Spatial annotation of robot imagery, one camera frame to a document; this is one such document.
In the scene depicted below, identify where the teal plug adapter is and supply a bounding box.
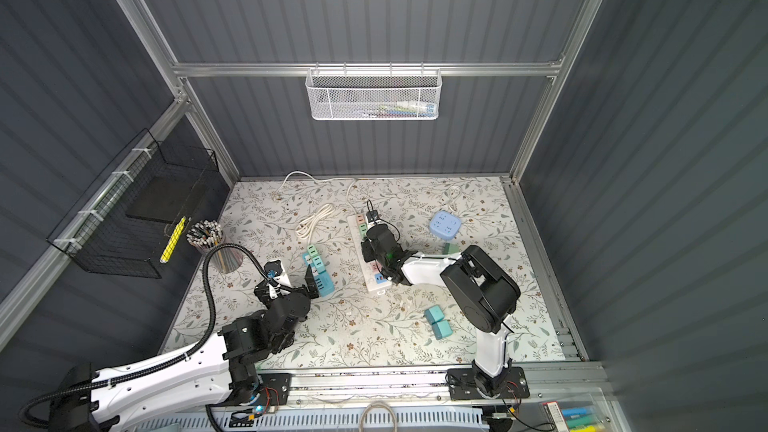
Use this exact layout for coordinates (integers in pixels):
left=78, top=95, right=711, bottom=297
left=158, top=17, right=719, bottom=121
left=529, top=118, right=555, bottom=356
left=309, top=256, right=326, bottom=274

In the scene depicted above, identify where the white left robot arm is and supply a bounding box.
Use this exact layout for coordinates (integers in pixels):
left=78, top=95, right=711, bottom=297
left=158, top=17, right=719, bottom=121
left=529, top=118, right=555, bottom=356
left=18, top=243, right=319, bottom=431

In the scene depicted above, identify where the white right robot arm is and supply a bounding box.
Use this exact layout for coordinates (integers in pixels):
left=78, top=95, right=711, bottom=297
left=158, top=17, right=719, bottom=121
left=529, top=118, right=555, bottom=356
left=361, top=223, right=521, bottom=398

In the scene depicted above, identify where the green plug adapter right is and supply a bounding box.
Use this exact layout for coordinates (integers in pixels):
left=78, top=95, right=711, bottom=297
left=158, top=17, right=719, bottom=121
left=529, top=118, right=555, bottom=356
left=442, top=242, right=461, bottom=255

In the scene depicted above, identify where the teal power strip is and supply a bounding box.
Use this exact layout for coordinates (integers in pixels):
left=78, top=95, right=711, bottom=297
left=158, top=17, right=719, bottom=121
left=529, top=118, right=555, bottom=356
left=303, top=244, right=335, bottom=299

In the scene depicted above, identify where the white multicolour power strip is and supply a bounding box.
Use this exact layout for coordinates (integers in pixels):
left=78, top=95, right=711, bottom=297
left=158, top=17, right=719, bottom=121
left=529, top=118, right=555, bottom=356
left=347, top=214, right=391, bottom=296

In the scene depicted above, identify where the blue square power socket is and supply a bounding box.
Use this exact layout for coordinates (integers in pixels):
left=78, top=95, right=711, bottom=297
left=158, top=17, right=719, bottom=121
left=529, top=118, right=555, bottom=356
left=429, top=210, right=462, bottom=241

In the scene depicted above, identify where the pencil cup holder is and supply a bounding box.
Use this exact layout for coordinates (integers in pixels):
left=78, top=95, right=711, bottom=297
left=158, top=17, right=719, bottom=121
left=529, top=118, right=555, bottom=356
left=186, top=220, right=243, bottom=274

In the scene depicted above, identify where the yellow marker pen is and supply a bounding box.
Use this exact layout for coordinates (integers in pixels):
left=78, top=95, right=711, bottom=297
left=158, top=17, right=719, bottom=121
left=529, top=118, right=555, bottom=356
left=160, top=216, right=187, bottom=264

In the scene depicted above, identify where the clear box of markers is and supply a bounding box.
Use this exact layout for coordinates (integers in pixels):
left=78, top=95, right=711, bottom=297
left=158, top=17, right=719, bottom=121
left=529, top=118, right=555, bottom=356
left=542, top=401, right=613, bottom=432

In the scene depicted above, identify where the coiled white cable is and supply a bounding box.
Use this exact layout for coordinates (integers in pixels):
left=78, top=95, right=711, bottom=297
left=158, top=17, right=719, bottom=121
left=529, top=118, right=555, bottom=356
left=293, top=200, right=337, bottom=241

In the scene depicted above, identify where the white cable of white strip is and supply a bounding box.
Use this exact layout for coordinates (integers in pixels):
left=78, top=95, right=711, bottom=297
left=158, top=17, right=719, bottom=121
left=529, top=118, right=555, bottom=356
left=269, top=169, right=361, bottom=214

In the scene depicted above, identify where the white wire mesh basket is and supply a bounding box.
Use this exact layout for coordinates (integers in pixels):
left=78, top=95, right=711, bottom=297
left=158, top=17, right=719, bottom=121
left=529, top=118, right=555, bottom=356
left=305, top=67, right=443, bottom=121

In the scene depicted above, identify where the black wire mesh basket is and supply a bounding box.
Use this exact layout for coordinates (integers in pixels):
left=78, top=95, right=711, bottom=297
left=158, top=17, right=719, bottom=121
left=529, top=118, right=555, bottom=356
left=47, top=130, right=220, bottom=279

